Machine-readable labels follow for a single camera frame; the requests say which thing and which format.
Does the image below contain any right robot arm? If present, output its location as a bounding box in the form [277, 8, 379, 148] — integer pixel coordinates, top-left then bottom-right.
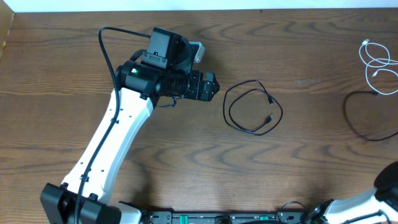
[304, 162, 397, 224]

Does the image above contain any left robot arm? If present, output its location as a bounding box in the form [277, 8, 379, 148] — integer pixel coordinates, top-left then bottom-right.
[40, 27, 220, 223]

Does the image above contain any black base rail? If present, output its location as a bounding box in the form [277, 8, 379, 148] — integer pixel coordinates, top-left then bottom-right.
[138, 205, 306, 224]

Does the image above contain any white usb cable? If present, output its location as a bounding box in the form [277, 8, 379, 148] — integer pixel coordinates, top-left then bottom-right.
[358, 38, 398, 96]

